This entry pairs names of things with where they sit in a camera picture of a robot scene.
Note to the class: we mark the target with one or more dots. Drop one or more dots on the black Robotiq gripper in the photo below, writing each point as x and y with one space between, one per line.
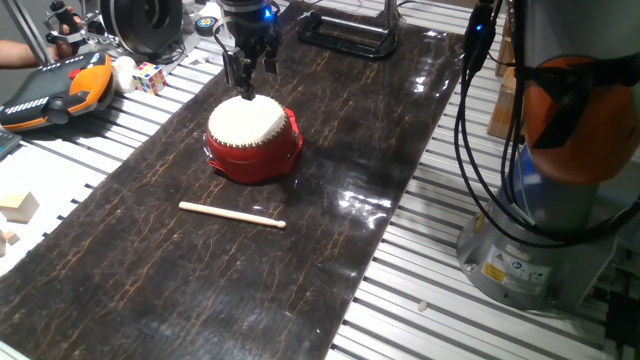
252 35

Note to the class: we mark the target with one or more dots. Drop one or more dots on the pale wooden drumstick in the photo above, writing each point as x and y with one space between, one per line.
230 214

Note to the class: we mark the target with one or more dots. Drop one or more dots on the black metal joystick device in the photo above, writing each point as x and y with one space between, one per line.
62 17

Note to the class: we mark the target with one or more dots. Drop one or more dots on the person's left forearm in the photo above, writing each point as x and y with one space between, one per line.
20 54

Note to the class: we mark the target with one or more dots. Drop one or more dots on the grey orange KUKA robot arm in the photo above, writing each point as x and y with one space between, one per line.
547 212

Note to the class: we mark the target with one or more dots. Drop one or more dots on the red drum with white skin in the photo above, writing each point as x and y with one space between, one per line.
250 145

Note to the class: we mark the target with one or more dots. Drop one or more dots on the person's left hand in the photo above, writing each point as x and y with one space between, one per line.
64 49

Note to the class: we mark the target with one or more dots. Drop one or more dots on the colourful Rubik's cube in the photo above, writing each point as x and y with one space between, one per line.
149 78

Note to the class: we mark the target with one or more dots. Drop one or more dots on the black metal stand base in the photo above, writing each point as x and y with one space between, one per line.
345 37

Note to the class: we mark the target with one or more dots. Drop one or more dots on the black filament spool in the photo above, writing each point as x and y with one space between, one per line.
142 25

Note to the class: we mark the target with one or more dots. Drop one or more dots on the white round plush object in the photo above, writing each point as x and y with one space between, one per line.
125 72

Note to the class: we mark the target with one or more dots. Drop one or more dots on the grey orange teach pendant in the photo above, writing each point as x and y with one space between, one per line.
55 92

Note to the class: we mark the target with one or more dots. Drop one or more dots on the dark marble pattern mat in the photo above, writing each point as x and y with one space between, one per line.
150 275

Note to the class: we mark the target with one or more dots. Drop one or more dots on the wooden cube block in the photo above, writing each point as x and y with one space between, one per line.
19 207

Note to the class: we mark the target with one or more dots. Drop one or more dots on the tiny wooden block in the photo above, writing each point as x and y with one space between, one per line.
11 237

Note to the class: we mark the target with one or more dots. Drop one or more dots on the small white scrap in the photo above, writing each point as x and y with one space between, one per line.
423 305

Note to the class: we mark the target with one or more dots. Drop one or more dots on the medium wooden block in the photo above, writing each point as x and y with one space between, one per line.
2 245

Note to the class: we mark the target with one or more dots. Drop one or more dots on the aluminium frame pole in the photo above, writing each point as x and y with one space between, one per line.
27 30

